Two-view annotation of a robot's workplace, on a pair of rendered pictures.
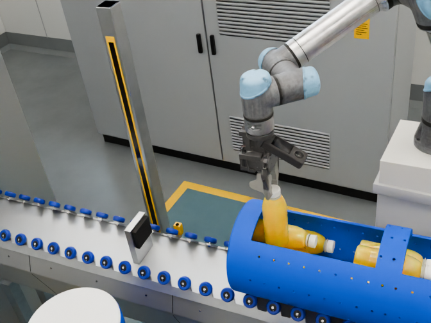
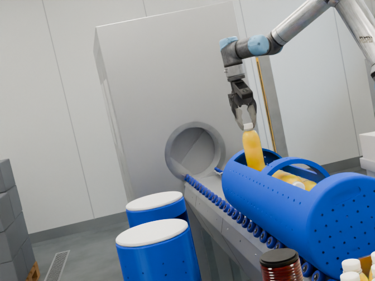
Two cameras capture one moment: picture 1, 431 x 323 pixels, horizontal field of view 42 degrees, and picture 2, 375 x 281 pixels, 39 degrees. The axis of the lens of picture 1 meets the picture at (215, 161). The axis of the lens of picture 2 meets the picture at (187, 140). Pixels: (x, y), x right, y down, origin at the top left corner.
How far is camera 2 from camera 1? 1.81 m
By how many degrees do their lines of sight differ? 56
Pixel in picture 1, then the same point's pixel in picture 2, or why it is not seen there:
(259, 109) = (224, 57)
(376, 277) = (257, 177)
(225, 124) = not seen: outside the picture
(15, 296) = (205, 241)
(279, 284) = (231, 188)
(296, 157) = (241, 91)
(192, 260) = not seen: hidden behind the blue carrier
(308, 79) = (251, 39)
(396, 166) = (365, 138)
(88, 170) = not seen: hidden behind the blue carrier
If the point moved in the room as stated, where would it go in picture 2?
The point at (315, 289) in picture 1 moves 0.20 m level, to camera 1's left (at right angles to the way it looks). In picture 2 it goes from (239, 189) to (203, 188)
